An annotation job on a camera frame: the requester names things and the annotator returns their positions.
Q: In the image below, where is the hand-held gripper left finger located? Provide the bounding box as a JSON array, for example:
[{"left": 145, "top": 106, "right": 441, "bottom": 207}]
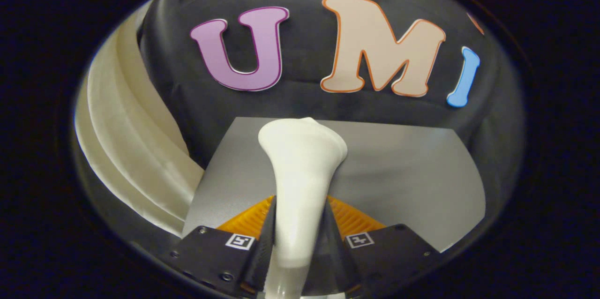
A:
[{"left": 169, "top": 195, "right": 277, "bottom": 297}]

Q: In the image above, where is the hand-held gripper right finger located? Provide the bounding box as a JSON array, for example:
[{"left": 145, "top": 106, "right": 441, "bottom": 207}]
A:
[{"left": 305, "top": 195, "right": 442, "bottom": 297}]

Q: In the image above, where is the white garment steamer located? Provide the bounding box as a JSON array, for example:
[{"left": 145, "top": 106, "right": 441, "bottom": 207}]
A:
[{"left": 258, "top": 117, "right": 348, "bottom": 299}]

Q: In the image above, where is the cream button-up shirt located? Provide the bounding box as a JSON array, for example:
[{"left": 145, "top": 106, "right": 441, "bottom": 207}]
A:
[{"left": 74, "top": 8, "right": 205, "bottom": 238}]

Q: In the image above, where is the grey and white cabinet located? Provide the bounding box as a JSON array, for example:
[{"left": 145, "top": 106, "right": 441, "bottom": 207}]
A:
[{"left": 182, "top": 117, "right": 487, "bottom": 253}]

